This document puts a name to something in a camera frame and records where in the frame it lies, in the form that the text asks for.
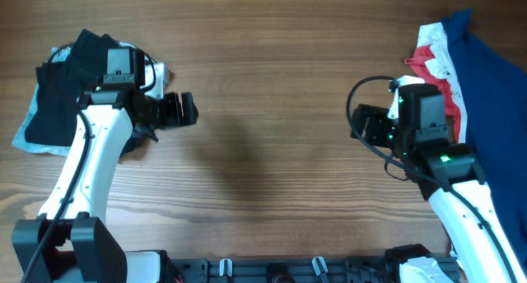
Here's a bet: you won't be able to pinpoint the black shorts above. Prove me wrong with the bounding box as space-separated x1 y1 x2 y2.
17 30 179 155

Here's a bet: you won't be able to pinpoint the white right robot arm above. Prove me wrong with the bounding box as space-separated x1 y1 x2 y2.
346 104 526 282

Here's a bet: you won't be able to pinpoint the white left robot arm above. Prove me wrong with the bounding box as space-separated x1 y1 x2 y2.
12 90 198 282

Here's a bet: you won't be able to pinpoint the red and white garment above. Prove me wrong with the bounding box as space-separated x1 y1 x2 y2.
404 22 468 143

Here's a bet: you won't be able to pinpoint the light blue denim shorts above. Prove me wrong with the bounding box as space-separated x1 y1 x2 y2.
12 44 77 156

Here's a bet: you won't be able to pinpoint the navy blue garment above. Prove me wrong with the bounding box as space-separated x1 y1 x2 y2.
441 10 526 269

